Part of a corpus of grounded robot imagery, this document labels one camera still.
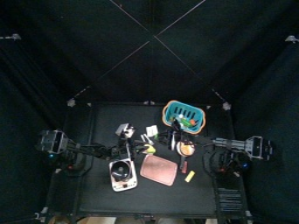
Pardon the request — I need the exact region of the yellow toy corn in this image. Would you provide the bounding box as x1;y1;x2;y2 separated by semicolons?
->
145;144;158;155

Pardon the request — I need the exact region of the white toy utensil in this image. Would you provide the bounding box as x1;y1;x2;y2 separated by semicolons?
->
141;133;155;146

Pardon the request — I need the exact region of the teal basket with orange rim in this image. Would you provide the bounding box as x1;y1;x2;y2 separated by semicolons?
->
162;100;207;136

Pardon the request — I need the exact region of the black toy pot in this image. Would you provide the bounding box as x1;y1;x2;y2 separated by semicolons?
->
110;164;133;182

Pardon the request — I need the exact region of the yellow toy block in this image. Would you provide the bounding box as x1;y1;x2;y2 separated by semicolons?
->
183;170;197;184

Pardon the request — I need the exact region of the white text label sticker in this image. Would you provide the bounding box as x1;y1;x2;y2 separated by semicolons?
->
218;187;245;213

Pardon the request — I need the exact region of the orange pan with black handle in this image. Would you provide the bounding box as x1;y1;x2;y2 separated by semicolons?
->
175;139;198;171

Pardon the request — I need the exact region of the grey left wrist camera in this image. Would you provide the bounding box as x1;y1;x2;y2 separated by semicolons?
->
115;122;137;138

